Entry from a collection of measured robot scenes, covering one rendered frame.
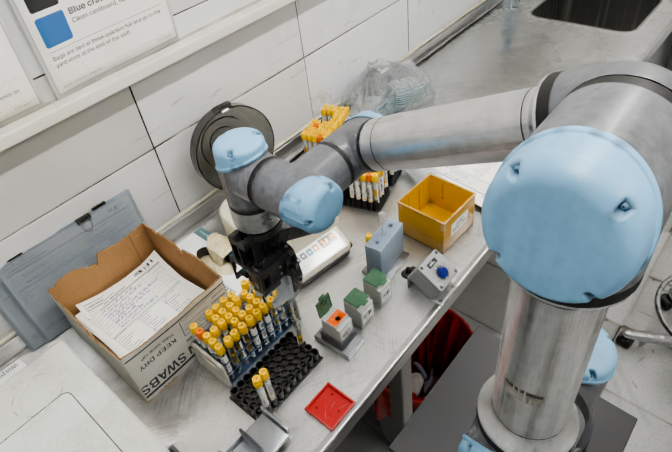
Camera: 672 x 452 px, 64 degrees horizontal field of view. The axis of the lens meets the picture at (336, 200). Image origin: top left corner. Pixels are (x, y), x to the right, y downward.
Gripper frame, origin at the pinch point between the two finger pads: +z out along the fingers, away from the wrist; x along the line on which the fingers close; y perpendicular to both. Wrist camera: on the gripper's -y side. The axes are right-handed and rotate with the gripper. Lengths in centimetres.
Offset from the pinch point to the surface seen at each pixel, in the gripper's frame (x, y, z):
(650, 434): 66, -78, 105
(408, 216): -0.1, -39.0, 11.4
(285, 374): 2.0, 6.8, 16.3
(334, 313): 3.8, -6.8, 10.5
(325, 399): 10.9, 5.5, 18.0
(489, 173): 5, -70, 17
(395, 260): 2.4, -29.8, 16.8
